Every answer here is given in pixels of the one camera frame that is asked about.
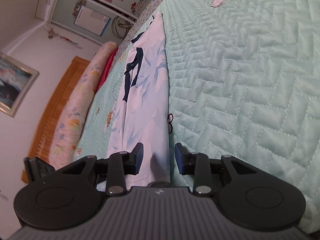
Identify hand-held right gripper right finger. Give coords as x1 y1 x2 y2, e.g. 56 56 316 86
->
174 142 258 196

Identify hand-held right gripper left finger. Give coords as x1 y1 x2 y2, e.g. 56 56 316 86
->
61 142 144 196

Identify white blue floral shirt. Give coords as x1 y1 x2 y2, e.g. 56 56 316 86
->
96 12 172 193

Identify wooden headboard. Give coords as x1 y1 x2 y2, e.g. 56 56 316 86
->
21 56 91 183

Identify framed photo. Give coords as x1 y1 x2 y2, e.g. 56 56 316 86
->
0 52 40 118

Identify red cloth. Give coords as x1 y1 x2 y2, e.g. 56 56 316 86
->
96 46 120 90

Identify green quilted bee blanket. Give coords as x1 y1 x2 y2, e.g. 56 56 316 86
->
72 0 320 233

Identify red hanging ornament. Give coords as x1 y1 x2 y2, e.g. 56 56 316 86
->
44 26 83 50

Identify sliding door wardrobe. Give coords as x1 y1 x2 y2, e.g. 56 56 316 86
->
34 0 171 46

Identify blue-bordered wall chart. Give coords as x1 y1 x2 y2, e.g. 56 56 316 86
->
74 5 112 36

